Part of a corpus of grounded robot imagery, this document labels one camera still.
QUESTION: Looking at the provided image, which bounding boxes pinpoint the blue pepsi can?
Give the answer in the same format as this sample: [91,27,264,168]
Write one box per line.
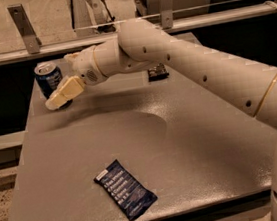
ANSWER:
[34,61,63,100]

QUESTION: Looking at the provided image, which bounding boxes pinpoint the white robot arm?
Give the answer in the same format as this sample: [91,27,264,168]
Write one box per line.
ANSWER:
[92,19,277,221]

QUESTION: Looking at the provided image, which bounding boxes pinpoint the black snack bar wrapper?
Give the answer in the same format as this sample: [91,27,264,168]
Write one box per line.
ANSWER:
[148,63,169,82]

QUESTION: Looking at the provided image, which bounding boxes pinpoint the blue snack bar wrapper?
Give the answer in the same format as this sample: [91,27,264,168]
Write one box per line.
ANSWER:
[94,160,157,221]

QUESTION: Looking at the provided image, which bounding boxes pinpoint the metal railing beam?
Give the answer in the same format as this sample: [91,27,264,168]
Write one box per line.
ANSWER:
[0,3,277,66]

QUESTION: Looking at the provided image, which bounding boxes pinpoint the glass railing panel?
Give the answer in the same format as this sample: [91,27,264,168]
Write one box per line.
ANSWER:
[0,0,266,54]

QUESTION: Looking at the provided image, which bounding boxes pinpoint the right metal railing bracket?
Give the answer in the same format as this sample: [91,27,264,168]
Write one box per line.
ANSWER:
[159,0,174,29]

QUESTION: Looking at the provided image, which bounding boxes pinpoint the metal railing bracket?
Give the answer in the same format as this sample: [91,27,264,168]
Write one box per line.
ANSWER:
[7,4,42,54]
[159,0,174,29]

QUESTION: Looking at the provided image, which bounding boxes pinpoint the left metal railing bracket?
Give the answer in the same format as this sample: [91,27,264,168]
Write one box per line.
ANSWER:
[7,4,42,54]

